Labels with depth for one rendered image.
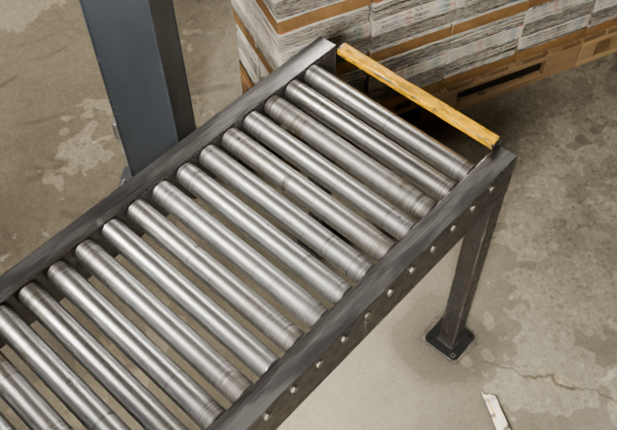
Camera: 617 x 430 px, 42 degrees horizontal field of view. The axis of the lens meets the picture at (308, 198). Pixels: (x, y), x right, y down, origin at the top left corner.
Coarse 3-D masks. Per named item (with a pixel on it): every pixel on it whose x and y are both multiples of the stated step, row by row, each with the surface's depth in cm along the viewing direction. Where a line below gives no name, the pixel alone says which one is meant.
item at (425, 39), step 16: (256, 0) 224; (352, 0) 219; (368, 0) 222; (544, 0) 257; (272, 16) 215; (304, 16) 216; (320, 16) 219; (496, 16) 252; (432, 32) 244; (448, 32) 248; (576, 32) 278; (256, 48) 243; (400, 48) 243; (544, 48) 277; (240, 64) 271; (352, 64) 239; (496, 64) 271; (448, 80) 266; (400, 96) 261
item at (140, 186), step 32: (288, 64) 182; (320, 64) 185; (256, 96) 176; (224, 128) 171; (160, 160) 166; (192, 160) 167; (128, 192) 161; (96, 224) 156; (128, 224) 162; (32, 256) 152; (64, 256) 153; (0, 288) 148; (32, 320) 156
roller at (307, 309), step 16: (160, 192) 161; (176, 192) 161; (176, 208) 159; (192, 208) 158; (192, 224) 157; (208, 224) 156; (208, 240) 155; (224, 240) 154; (240, 240) 154; (224, 256) 154; (240, 256) 152; (256, 256) 151; (256, 272) 150; (272, 272) 149; (272, 288) 148; (288, 288) 147; (288, 304) 146; (304, 304) 145; (320, 304) 146; (304, 320) 145
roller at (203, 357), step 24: (96, 264) 151; (120, 288) 148; (144, 288) 148; (144, 312) 145; (168, 312) 145; (168, 336) 142; (192, 336) 141; (192, 360) 140; (216, 360) 139; (216, 384) 137; (240, 384) 136
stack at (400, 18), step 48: (240, 0) 243; (288, 0) 210; (336, 0) 217; (384, 0) 226; (432, 0) 233; (480, 0) 244; (528, 0) 253; (576, 0) 264; (240, 48) 265; (288, 48) 222; (336, 48) 231; (384, 48) 240; (432, 48) 250; (480, 48) 261; (528, 48) 273; (576, 48) 285; (384, 96) 257; (480, 96) 282
